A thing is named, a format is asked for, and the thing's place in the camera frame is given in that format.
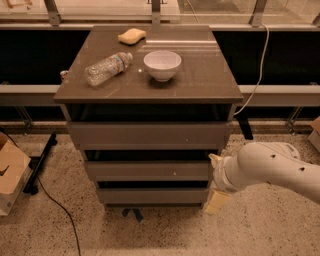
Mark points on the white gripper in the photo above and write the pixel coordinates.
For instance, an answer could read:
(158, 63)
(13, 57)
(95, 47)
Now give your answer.
(219, 175)

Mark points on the grey bottom drawer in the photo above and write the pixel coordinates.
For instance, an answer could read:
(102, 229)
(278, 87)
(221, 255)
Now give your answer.
(152, 196)

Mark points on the grey drawer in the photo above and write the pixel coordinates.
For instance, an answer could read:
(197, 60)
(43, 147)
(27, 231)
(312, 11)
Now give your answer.
(149, 136)
(149, 171)
(152, 196)

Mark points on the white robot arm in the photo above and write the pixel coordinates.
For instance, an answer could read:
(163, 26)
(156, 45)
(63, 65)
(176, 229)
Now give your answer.
(275, 163)

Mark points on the grey middle drawer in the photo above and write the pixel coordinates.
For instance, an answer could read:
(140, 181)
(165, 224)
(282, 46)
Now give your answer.
(149, 171)

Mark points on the grey drawer cabinet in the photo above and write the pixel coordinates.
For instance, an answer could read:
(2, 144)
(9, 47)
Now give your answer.
(147, 117)

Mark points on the grey top drawer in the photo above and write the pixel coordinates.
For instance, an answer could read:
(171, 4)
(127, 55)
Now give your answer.
(149, 136)

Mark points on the cardboard box right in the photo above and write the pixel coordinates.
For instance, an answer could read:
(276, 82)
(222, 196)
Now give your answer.
(314, 137)

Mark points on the cardboard box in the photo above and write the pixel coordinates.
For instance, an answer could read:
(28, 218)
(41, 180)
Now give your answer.
(14, 171)
(314, 137)

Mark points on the white ceramic bowl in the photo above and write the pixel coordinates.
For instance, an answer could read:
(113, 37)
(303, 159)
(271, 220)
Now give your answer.
(162, 65)

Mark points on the clear plastic water bottle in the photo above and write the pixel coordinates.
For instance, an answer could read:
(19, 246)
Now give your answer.
(107, 68)

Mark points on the yellow sponge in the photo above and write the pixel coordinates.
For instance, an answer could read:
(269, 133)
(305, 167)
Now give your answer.
(132, 36)

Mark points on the black stand bar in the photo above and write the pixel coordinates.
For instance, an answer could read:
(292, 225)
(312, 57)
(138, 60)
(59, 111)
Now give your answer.
(37, 164)

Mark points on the red soda can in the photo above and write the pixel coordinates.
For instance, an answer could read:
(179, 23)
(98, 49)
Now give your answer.
(63, 74)

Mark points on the cardboard box left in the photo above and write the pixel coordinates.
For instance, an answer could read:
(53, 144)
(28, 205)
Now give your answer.
(14, 171)

